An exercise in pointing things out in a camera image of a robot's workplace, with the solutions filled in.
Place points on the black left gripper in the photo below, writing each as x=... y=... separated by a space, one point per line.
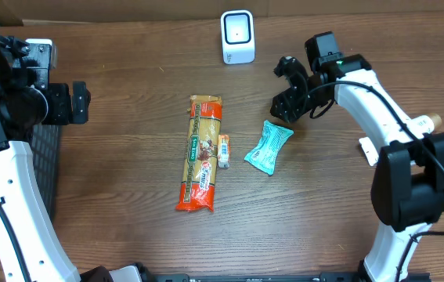
x=79 y=102

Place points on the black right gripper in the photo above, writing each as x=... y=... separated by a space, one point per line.
x=289 y=108

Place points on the teal snack packet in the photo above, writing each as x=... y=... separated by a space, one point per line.
x=264 y=155

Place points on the small orange snack packet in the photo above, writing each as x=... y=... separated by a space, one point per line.
x=223 y=151

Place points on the white tube gold cap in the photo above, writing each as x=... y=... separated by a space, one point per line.
x=428 y=124

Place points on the spaghetti pasta packet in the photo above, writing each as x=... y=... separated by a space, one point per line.
x=201 y=154

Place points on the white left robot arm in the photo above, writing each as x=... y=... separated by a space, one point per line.
x=29 y=247

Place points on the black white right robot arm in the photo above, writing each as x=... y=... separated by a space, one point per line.
x=407 y=192

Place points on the white barcode scanner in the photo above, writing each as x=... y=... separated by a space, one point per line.
x=238 y=43

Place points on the dark grey plastic basket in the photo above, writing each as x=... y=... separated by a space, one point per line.
x=45 y=145

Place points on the black mounting rail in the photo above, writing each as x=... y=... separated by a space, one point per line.
x=323 y=277

